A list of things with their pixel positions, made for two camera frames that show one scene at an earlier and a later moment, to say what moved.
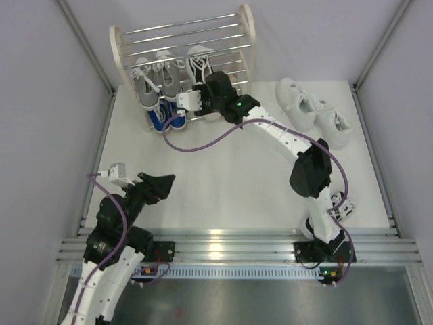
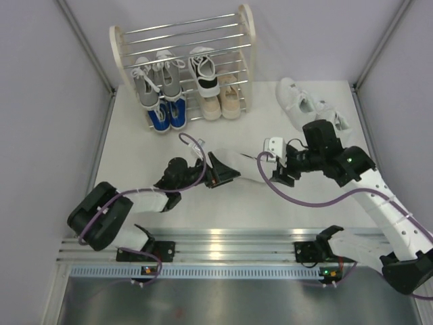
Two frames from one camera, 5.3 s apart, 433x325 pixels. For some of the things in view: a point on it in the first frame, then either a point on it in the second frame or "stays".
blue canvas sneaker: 180,122 stays
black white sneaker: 346,210 to 247,166
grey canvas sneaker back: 146,83 stays
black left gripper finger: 160,185 to 219,174
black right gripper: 203,94 to 281,175
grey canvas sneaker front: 166,70 stays
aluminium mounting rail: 268,245 stays
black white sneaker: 199,63 stays
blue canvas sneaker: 160,116 stays
